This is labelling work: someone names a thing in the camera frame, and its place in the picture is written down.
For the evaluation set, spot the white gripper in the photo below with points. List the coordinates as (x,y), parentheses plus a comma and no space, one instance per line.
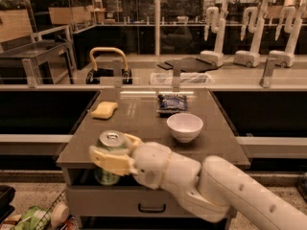
(151,162)

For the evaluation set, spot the green soda can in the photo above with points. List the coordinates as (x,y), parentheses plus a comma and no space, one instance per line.
(109,140)

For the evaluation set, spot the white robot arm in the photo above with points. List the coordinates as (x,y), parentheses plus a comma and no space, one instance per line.
(207,189)

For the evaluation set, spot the grey middle drawer front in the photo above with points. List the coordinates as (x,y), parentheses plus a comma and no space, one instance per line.
(99,201)

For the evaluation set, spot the grey drawer cabinet counter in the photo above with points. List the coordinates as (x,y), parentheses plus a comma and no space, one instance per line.
(137,116)

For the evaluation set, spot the yellow sponge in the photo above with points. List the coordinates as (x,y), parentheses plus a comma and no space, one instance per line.
(104,110)

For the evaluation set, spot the blue chip bag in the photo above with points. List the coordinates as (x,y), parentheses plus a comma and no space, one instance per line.
(172,103)

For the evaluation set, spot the white bowl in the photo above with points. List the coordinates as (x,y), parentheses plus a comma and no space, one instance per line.
(185,127)

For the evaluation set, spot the clear plastic bin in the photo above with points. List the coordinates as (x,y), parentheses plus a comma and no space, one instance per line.
(185,78)

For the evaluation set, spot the white cup in basket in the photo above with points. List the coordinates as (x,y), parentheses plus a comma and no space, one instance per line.
(59,214)

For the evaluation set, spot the black floor mat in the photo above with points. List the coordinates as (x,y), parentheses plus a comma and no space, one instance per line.
(187,65)

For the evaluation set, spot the green snack bag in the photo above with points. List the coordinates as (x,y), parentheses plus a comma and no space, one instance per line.
(26,220)

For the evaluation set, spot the grey metal table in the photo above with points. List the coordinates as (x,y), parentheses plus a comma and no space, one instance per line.
(53,63)

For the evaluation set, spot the black tray stack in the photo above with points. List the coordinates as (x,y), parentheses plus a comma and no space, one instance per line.
(7,194)

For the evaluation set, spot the black drawer handle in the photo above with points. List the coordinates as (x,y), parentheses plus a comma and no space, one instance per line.
(151,209)

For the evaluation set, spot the black cart with yellow handle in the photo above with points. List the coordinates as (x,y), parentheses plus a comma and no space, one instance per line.
(123,74)

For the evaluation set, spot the glass railing post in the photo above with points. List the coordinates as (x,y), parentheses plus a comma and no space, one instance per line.
(266,80)
(176,74)
(30,73)

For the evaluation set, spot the wire basket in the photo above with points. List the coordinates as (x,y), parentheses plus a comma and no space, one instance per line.
(42,218)

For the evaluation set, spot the glass railing post left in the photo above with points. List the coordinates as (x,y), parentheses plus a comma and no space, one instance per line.
(30,73)

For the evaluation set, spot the glass railing post right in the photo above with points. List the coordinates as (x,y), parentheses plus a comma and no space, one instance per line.
(266,80)

